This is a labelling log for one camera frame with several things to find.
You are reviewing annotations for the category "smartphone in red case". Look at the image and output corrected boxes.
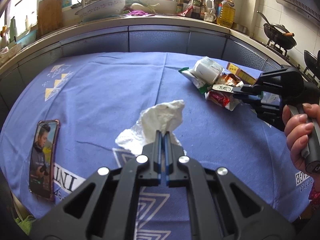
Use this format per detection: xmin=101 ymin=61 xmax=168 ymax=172
xmin=29 ymin=119 xmax=60 ymax=201

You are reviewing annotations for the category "clear plastic water bottle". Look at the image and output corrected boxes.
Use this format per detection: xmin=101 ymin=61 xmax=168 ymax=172
xmin=261 ymin=92 xmax=280 ymax=105

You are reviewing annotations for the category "person's right hand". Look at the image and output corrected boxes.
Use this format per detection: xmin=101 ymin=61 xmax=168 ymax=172
xmin=282 ymin=103 xmax=319 ymax=174

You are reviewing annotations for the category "black wok with lid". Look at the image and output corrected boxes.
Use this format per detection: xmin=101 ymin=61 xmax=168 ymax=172
xmin=304 ymin=50 xmax=320 ymax=79

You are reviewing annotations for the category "yellow red small box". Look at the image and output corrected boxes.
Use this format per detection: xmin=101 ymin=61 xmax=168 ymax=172
xmin=227 ymin=62 xmax=256 ymax=85

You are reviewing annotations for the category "black wok with spatula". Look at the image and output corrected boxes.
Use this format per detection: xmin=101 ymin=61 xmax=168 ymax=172
xmin=257 ymin=11 xmax=297 ymax=50

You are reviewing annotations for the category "blue patterned tablecloth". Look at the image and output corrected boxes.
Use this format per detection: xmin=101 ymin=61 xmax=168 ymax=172
xmin=1 ymin=53 xmax=319 ymax=239

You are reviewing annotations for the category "white plastic bag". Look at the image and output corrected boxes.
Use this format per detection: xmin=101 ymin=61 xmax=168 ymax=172
xmin=115 ymin=100 xmax=185 ymax=155

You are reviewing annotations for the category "grey printed snack wrapper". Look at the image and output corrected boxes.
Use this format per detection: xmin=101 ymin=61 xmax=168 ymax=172
xmin=212 ymin=84 xmax=240 ymax=94

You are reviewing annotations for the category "kitchen counter with cabinets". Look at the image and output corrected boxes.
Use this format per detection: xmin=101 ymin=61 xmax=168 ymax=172
xmin=1 ymin=16 xmax=287 ymax=121

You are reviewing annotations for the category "wooden cutting board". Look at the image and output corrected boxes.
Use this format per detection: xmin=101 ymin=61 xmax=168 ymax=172
xmin=37 ymin=0 xmax=62 ymax=38

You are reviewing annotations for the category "red snack wrapper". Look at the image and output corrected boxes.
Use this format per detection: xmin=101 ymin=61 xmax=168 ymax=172
xmin=204 ymin=74 xmax=244 ymax=111

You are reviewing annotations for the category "white enamel basin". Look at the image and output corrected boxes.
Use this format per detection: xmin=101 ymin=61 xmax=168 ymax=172
xmin=75 ymin=0 xmax=125 ymax=22

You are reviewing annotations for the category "white radish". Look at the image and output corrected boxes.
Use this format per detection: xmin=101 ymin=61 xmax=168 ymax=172
xmin=130 ymin=3 xmax=159 ymax=13

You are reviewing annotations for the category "yellow cooking oil bottle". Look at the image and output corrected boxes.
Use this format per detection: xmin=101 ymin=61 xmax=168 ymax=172
xmin=216 ymin=0 xmax=235 ymax=29

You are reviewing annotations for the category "white plastic jug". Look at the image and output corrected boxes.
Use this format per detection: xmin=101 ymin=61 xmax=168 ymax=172
xmin=203 ymin=0 xmax=216 ymax=23

